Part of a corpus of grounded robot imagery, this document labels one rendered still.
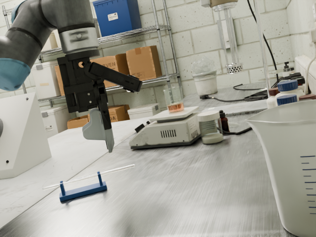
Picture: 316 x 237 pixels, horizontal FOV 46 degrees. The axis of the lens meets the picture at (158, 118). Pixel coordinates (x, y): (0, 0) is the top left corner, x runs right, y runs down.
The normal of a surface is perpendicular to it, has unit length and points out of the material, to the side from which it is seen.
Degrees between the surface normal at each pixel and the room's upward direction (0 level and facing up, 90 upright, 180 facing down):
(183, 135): 90
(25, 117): 45
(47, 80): 93
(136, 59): 91
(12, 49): 65
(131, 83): 90
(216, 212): 0
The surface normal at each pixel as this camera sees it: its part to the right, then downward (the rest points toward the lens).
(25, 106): -0.33, -0.54
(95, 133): 0.19, 0.00
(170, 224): -0.20, -0.97
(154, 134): -0.43, 0.22
